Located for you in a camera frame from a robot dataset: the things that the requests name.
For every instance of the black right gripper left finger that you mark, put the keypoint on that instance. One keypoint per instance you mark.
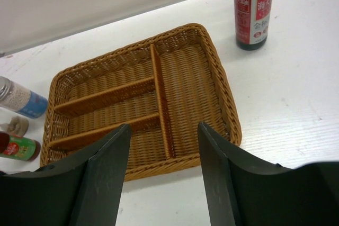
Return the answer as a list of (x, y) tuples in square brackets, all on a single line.
[(83, 188)]

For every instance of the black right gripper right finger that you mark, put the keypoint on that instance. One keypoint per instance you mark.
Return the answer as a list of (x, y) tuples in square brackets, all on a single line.
[(242, 189)]

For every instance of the green label sauce bottle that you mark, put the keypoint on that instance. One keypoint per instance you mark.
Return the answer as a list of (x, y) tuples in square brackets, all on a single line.
[(19, 148)]

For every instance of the black cap spice shaker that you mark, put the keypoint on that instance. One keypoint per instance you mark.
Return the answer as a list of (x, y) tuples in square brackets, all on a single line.
[(17, 126)]

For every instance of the blue label white pepper jar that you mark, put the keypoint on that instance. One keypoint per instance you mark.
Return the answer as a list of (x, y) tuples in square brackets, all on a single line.
[(21, 100)]

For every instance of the dark soy sauce bottle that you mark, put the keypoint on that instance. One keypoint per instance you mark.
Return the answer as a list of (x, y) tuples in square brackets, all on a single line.
[(252, 19)]

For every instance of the brown wicker divided basket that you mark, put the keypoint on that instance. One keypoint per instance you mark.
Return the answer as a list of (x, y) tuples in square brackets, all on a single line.
[(162, 87)]

